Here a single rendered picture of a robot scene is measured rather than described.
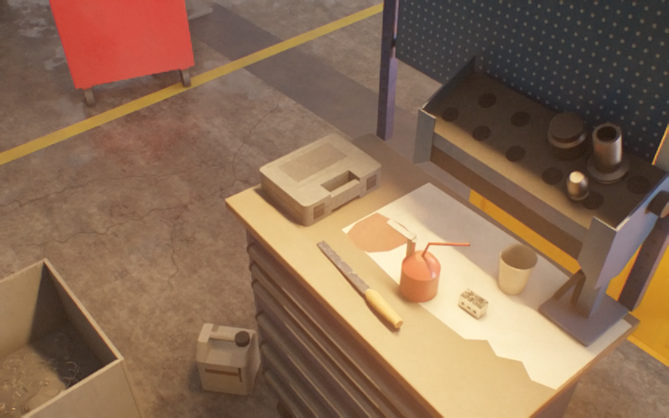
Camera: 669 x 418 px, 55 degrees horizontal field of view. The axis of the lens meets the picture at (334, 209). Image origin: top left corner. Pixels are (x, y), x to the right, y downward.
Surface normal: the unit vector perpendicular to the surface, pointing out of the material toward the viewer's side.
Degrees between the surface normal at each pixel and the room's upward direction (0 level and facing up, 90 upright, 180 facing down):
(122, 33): 90
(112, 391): 90
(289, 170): 0
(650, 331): 90
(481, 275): 0
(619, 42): 90
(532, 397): 0
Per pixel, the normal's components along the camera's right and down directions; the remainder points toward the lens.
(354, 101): 0.00, -0.75
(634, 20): -0.79, 0.41
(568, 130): -0.36, -0.47
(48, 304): 0.66, 0.50
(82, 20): 0.39, 0.61
